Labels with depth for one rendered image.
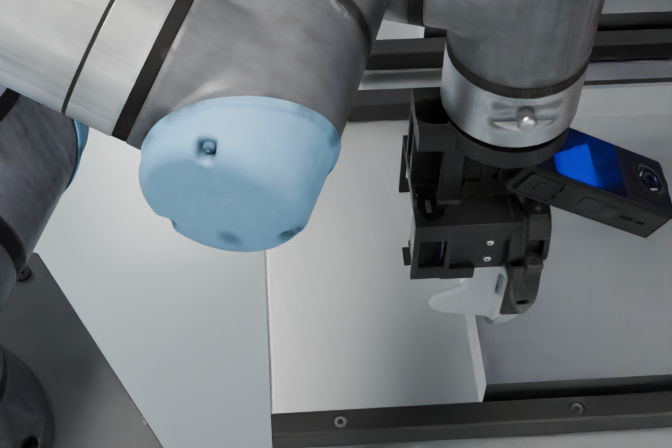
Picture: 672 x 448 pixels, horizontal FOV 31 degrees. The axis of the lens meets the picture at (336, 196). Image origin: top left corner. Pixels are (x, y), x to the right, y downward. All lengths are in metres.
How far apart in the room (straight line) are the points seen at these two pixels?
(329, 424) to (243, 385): 1.06
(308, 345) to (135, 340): 1.07
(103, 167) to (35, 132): 1.29
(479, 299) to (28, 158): 0.31
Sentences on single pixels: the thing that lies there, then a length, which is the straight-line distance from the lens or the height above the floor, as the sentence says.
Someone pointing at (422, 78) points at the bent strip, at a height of 0.88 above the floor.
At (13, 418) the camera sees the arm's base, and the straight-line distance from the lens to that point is 0.90.
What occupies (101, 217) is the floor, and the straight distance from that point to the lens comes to 2.06.
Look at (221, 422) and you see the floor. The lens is 1.83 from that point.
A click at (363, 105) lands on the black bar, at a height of 0.90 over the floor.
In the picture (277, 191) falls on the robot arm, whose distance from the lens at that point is 0.49.
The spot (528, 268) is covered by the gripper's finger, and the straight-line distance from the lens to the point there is 0.73.
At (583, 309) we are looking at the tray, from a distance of 0.89.
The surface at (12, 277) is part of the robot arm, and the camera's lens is 0.83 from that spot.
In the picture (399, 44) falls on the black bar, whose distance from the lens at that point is 1.02.
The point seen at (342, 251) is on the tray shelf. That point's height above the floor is 0.88.
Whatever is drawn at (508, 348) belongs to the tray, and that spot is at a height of 0.88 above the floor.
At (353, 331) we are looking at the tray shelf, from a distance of 0.87.
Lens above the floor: 1.61
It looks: 51 degrees down
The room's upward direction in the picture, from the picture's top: 1 degrees clockwise
